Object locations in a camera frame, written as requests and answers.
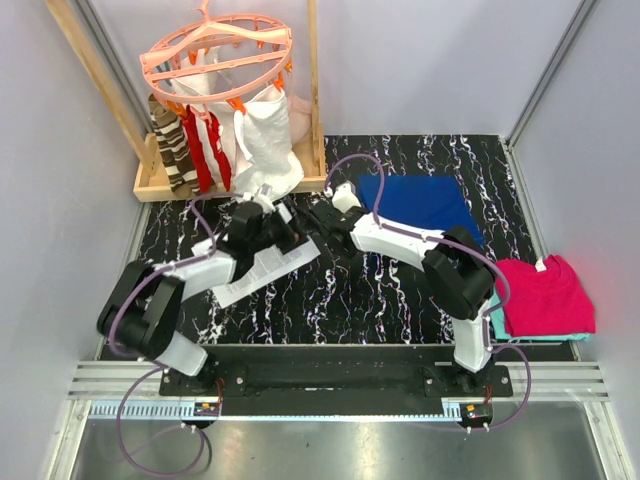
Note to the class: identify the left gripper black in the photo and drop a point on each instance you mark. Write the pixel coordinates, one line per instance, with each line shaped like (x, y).
(294, 231)

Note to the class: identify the white printed paper files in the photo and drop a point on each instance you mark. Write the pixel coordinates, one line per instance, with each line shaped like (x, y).
(269, 266)

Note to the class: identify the blue plastic folder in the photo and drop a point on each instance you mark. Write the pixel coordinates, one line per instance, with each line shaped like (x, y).
(427, 203)

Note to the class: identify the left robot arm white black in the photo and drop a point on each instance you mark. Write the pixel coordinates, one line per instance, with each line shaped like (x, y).
(141, 313)

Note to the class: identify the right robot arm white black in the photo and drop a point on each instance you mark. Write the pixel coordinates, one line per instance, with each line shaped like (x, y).
(460, 281)

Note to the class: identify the black marble pattern mat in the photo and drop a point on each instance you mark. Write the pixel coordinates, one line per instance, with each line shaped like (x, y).
(370, 298)

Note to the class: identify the red white striped sock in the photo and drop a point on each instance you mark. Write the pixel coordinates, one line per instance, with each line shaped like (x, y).
(204, 139)

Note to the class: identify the white hanging towel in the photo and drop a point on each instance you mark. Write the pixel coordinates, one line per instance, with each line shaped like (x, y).
(263, 136)

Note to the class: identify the pale pink hanging cloth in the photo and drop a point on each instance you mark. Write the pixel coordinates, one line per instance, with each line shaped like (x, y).
(300, 118)

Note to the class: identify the brown striped sock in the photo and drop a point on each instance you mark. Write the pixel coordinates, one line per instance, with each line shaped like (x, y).
(174, 149)

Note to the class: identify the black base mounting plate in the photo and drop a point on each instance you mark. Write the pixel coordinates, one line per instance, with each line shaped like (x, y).
(243, 378)

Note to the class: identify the white cloth behind hanger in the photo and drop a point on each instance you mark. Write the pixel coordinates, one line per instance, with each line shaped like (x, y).
(201, 84)

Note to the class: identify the teal folded garment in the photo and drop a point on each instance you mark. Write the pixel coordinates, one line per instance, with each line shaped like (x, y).
(530, 337)

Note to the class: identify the pink round clip hanger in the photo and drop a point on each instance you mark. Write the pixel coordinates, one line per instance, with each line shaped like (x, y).
(255, 51)

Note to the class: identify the pink folded t-shirt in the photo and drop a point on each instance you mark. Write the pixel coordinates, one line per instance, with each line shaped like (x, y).
(525, 279)

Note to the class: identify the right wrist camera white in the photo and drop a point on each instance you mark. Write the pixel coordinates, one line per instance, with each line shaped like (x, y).
(344, 197)

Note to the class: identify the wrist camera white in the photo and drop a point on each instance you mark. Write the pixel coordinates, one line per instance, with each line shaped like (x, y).
(344, 197)
(263, 197)

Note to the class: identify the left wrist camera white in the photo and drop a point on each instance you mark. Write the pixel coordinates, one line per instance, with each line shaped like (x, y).
(263, 197)

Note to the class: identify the wooden rack frame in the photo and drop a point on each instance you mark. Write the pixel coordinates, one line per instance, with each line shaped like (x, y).
(88, 38)

